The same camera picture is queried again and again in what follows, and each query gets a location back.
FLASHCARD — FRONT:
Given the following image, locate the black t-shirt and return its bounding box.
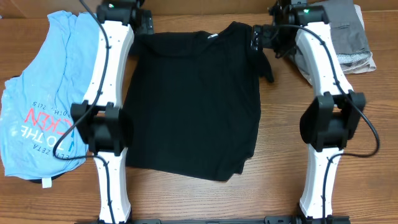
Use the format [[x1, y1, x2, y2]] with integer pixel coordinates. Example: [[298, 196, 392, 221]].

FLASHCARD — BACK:
[[123, 22, 272, 181]]

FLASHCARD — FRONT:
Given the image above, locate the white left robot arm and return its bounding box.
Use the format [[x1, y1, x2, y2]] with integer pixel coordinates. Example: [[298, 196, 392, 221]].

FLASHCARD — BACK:
[[71, 1, 153, 223]]

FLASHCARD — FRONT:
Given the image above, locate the light blue printed t-shirt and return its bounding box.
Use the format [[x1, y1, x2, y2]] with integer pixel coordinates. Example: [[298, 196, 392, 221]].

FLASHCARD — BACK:
[[1, 11, 99, 188]]

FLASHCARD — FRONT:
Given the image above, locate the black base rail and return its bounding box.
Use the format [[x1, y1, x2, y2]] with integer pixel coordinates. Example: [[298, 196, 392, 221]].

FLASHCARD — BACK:
[[74, 214, 351, 224]]

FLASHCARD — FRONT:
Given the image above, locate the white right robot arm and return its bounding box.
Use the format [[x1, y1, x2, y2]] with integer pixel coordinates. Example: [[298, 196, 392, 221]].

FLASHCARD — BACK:
[[252, 1, 366, 223]]

